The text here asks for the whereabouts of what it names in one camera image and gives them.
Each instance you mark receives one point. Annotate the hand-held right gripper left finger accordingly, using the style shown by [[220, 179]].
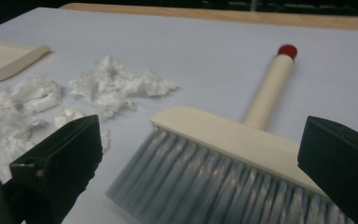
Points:
[[59, 161]]

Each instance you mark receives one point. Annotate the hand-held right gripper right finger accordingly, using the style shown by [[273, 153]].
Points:
[[341, 165]]

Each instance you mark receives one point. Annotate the pile of white paper scraps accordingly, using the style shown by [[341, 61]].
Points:
[[115, 84]]

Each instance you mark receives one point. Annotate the cream brush with grey bristles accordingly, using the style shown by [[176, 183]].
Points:
[[230, 140]]

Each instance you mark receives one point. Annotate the cream plastic dustpan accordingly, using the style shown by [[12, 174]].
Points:
[[0, 59]]

